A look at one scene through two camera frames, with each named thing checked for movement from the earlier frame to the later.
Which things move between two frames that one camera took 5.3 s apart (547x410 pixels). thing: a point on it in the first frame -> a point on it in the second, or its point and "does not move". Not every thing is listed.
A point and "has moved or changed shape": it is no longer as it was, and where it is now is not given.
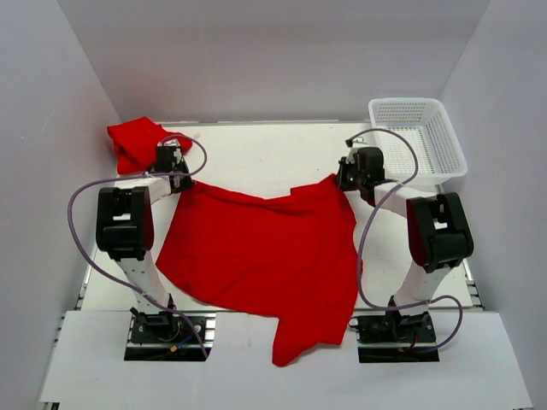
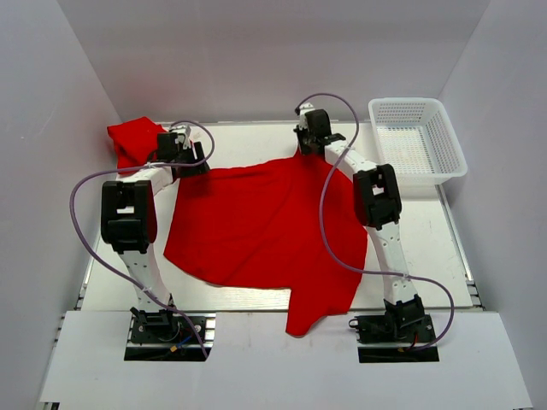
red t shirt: [292, 260] has moved or changed shape
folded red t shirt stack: [136, 143] does not move
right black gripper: [342, 183] -> [304, 149]
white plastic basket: [425, 120] does not move
